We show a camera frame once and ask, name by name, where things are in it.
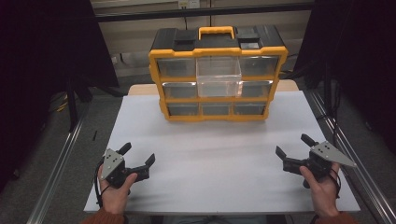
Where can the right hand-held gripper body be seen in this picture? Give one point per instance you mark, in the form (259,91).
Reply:
(328,153)

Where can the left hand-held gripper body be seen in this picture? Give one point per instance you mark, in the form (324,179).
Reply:
(112,161)

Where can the person's left hand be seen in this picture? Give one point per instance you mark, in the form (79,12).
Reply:
(115,196)

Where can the person's right hand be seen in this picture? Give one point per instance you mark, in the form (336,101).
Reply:
(323,194)

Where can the small black stick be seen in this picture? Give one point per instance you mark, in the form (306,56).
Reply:
(94,135)

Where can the black stand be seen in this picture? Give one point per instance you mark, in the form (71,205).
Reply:
(73,105)

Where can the yellow and black drawer cabinet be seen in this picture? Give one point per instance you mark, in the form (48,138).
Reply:
(218,117)

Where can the group of closed cabinet drawers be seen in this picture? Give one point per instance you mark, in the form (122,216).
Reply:
(176,67)

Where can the black curtain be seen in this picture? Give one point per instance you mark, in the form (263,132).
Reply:
(358,56)
(37,62)

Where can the clear plastic drawer bin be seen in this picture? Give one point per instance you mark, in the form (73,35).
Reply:
(219,77)

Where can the black horizontal bar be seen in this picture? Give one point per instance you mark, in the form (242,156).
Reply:
(202,12)

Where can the metal frame rail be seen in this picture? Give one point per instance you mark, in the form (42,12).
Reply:
(59,161)
(358,174)

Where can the white wall outlet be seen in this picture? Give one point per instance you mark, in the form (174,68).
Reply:
(188,3)

